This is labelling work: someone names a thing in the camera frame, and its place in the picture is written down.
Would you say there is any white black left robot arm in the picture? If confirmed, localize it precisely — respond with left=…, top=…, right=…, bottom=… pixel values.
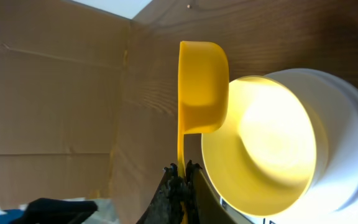
left=0, top=198, right=98, bottom=224

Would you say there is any yellow measuring scoop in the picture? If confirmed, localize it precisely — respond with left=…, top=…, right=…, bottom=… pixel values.
left=177, top=41, right=229, bottom=223

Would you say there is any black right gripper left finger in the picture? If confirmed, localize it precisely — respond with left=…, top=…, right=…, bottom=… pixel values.
left=137, top=163, right=186, bottom=224

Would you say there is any yellow plastic bowl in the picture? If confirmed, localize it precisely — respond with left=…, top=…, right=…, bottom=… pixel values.
left=201, top=76, right=318, bottom=217

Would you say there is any brown cardboard panel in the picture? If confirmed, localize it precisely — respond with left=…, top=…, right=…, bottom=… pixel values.
left=0, top=1, right=129, bottom=208

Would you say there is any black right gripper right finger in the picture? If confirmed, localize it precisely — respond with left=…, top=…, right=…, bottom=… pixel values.
left=186, top=160, right=235, bottom=224

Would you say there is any white digital kitchen scale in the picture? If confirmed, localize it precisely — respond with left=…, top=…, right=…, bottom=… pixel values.
left=220, top=68, right=358, bottom=223

